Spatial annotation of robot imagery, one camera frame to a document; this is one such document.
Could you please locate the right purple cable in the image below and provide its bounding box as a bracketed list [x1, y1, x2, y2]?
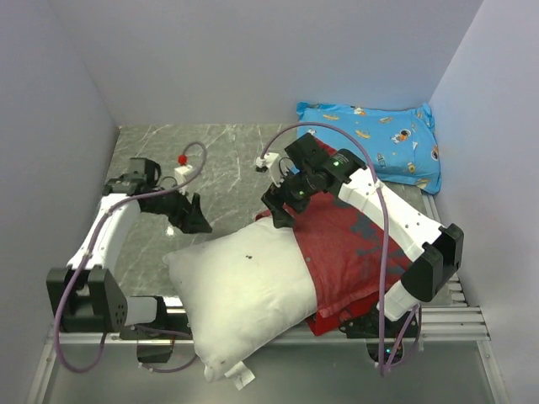
[261, 121, 421, 377]

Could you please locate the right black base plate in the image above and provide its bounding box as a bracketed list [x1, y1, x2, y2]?
[339, 308, 411, 339]

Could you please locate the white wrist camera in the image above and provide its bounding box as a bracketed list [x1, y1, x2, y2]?
[173, 154, 195, 195]
[255, 152, 286, 188]

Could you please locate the blue cartoon print pillow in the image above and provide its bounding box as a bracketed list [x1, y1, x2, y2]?
[296, 102, 441, 194]

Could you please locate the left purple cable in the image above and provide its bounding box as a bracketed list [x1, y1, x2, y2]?
[53, 141, 207, 375]

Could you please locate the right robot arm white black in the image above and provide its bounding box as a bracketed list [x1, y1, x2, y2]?
[255, 133, 464, 337]

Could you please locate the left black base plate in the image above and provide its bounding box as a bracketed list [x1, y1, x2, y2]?
[119, 307, 192, 340]

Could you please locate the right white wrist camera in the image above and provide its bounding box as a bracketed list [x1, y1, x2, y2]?
[255, 152, 286, 188]

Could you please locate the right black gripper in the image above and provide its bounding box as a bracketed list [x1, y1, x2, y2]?
[262, 165, 318, 230]

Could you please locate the aluminium rail frame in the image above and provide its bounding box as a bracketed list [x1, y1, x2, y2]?
[29, 218, 509, 403]

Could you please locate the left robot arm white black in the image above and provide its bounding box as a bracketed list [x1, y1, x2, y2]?
[46, 157, 212, 338]

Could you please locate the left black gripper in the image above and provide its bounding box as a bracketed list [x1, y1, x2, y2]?
[144, 180, 212, 234]

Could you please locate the red pillowcase with grey print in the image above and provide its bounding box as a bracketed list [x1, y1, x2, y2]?
[254, 138, 418, 337]

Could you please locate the right control board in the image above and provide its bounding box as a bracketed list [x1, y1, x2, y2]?
[366, 343, 404, 365]

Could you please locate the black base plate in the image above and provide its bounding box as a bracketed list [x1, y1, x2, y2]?
[339, 308, 411, 339]
[119, 307, 192, 340]

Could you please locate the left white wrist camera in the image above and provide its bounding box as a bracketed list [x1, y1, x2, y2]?
[173, 154, 195, 195]

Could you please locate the white pillow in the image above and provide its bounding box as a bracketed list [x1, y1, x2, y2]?
[163, 217, 317, 382]

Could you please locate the purple cable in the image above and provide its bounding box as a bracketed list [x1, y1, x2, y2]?
[53, 141, 207, 375]
[261, 121, 421, 377]

